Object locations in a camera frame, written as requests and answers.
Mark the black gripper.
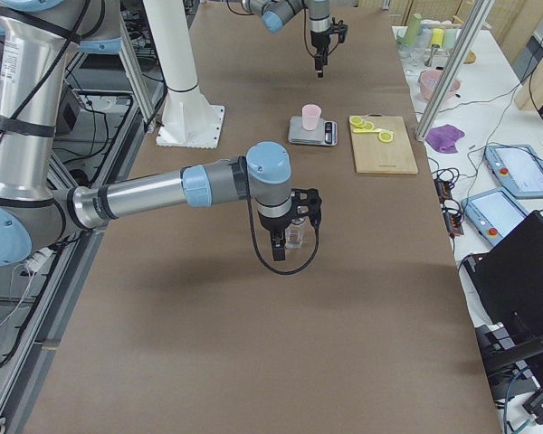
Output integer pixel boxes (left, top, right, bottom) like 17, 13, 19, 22
258, 212, 294, 261
310, 31, 330, 78

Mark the pink plastic cup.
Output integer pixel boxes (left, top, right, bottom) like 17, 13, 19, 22
301, 104, 321, 131

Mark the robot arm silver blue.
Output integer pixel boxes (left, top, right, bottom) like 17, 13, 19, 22
225, 0, 348, 78
0, 1, 297, 267

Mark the grey digital kitchen scale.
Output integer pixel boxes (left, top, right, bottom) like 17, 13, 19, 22
288, 116, 338, 146

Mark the green tumbler cup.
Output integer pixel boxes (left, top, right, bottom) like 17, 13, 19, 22
397, 13, 422, 46

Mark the yellow cup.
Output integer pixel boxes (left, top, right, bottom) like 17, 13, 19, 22
430, 28, 444, 48

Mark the yellow plastic knife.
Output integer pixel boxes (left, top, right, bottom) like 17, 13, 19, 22
352, 128, 383, 134

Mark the lemon slice far end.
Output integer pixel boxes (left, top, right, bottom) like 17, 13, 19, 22
377, 129, 394, 144

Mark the bamboo cutting board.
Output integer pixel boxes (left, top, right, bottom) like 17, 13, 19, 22
348, 115, 418, 175

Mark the pink bowl with ice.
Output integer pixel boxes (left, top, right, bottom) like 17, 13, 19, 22
418, 70, 462, 100

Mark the purple cloth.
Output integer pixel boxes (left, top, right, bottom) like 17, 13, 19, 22
425, 125, 465, 154

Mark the lower teach pendant tablet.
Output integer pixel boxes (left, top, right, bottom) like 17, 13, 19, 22
461, 187, 529, 246

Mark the teach pendant tablet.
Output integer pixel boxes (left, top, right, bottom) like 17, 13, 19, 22
485, 145, 543, 199
461, 187, 529, 246

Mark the upper teach pendant tablet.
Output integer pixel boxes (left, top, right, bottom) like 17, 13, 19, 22
485, 145, 543, 199

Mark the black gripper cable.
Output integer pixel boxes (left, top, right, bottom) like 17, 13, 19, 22
251, 198, 321, 276

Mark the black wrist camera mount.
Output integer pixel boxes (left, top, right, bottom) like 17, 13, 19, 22
289, 188, 322, 230

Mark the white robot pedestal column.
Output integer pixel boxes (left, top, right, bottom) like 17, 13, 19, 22
144, 0, 225, 149

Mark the aluminium frame post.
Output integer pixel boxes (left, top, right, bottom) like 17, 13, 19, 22
415, 0, 494, 142

